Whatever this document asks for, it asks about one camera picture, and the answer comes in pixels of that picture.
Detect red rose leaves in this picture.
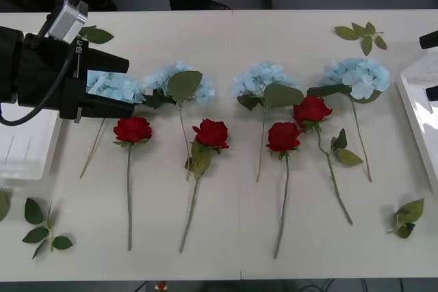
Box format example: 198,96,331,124
179,118,230,254

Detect loose four-leaf green twig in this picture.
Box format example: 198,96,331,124
22,197,74,261

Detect red rose curved leafy stem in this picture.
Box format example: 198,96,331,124
293,95,364,226

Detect shallow white box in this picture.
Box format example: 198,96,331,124
0,100,64,183
396,53,438,200

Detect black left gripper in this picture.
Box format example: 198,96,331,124
15,36,136,121

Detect pale blue flower large leaf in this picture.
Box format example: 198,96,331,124
142,62,217,182

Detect red rose straight stem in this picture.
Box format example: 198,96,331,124
266,122,302,259

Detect pale blue flower broad leaves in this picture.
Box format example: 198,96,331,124
231,62,305,183

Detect pale blue flower thin stem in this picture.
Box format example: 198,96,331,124
79,70,147,179

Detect loose dark green leaf twig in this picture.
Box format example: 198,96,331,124
77,25,115,45

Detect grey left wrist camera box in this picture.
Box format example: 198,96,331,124
46,0,89,44

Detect loose light green leaf twig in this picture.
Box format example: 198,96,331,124
334,21,388,57

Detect single loose green leaf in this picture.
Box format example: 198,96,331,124
0,187,11,223

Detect loose small green leaf twig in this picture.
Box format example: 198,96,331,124
386,198,426,239

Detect pale blue flower dark leaves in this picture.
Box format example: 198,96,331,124
307,57,391,183

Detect red rose bare stem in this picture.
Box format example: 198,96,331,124
112,116,153,251

